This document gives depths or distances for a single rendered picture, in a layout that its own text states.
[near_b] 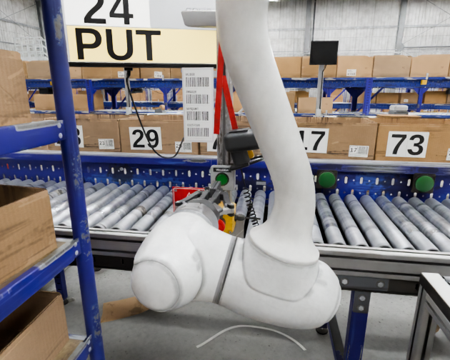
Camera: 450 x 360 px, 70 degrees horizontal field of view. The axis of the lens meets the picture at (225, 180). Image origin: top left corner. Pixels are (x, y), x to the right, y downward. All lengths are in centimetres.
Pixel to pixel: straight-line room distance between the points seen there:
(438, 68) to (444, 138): 491
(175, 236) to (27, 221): 22
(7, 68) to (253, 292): 45
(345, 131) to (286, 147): 111
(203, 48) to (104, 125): 84
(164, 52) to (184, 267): 70
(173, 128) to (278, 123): 118
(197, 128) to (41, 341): 59
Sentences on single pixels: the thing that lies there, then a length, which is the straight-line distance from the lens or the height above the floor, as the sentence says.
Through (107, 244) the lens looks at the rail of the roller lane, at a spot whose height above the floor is 71.
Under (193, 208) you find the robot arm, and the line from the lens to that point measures 56.
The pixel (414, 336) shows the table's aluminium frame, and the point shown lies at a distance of 104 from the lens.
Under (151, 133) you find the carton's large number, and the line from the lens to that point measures 160.
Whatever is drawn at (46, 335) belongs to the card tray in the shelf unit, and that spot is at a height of 80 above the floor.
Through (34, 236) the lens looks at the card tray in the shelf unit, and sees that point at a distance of 57.
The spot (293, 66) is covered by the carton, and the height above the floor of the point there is 158.
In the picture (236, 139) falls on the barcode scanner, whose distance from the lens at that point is 83.
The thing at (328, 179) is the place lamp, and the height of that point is 81.
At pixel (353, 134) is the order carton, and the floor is 100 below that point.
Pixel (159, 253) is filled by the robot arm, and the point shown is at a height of 99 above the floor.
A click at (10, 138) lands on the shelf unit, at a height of 113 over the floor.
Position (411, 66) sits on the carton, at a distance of 638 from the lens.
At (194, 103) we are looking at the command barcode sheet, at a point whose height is 115.
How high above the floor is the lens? 119
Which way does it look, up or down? 16 degrees down
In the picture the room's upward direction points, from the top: straight up
